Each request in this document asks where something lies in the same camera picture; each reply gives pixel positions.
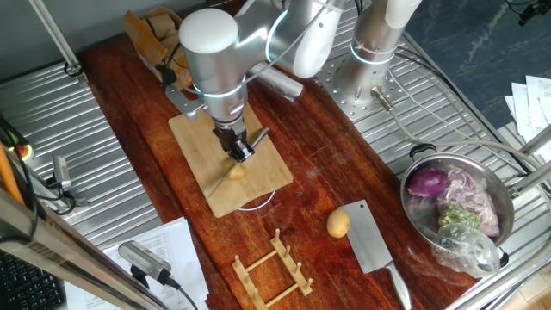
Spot aluminium frame post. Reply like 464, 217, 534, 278
28, 0, 88, 84

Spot metal camera mount clamp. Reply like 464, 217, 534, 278
36, 176, 90, 216

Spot purple onion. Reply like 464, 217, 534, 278
406, 167, 449, 198

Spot clear bag with greens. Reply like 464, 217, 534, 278
431, 202, 503, 279

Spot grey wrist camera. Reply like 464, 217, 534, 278
155, 63, 208, 122

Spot wooden knife rack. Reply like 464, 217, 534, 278
231, 227, 314, 310

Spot open cardboard box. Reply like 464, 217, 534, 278
121, 6, 193, 90

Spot grey hose with connector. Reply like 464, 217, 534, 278
369, 85, 551, 167

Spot silver camera with black cable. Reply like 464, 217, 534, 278
118, 239, 200, 310

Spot bag of chopped purple cabbage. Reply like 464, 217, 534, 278
437, 166, 501, 238

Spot black keyboard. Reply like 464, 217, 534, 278
0, 249, 68, 310

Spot red emergency stop button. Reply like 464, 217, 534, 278
8, 141, 35, 163

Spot aluminium frame bar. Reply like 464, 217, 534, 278
0, 189, 171, 310

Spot bamboo cutting board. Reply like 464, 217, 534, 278
168, 105, 294, 219

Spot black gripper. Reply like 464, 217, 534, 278
212, 120, 256, 163

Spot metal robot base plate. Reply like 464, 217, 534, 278
312, 51, 431, 122

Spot small yellow potato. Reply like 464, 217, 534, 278
224, 159, 247, 182
325, 208, 350, 239

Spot steel cleaver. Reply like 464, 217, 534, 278
337, 199, 413, 310

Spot steel cooking pot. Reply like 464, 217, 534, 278
399, 143, 517, 269

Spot loose white paper sheets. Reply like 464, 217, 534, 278
503, 75, 551, 163

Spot steel chef knife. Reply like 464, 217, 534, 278
205, 127, 270, 201

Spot grey exterior camera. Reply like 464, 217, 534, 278
51, 154, 72, 190

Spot printed white paper stack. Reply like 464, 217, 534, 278
64, 216, 210, 310

